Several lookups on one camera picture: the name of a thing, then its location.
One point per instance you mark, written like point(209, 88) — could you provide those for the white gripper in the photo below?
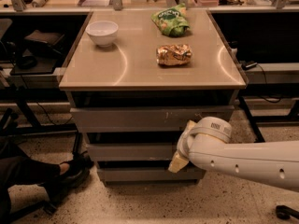
point(181, 144)

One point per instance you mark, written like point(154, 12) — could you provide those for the grey drawer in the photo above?
point(148, 174)
point(132, 151)
point(144, 119)

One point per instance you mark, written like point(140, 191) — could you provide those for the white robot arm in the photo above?
point(206, 144)

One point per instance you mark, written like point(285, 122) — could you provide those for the grey bottom drawer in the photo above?
point(148, 174)

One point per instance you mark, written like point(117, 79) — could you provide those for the grey drawer cabinet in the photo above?
point(126, 74)

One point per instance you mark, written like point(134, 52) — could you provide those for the grey top drawer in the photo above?
point(144, 119)

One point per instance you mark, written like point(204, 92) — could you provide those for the black table leg with caster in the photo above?
point(254, 126)

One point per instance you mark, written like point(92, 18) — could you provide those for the black shoe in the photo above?
point(79, 169)

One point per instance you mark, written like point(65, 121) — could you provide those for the golden crumpled snack bag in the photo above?
point(171, 55)

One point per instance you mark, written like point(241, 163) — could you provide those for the black caster at right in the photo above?
point(284, 212)

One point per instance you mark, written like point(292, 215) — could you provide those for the black power adapter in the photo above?
point(248, 65)

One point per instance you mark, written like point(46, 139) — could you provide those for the green chip bag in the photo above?
point(172, 21)

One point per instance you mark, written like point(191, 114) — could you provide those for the white bowl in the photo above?
point(102, 33)

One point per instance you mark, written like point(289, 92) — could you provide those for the person's leg in black trousers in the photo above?
point(16, 168)

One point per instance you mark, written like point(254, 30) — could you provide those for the black office chair base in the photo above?
point(48, 206)

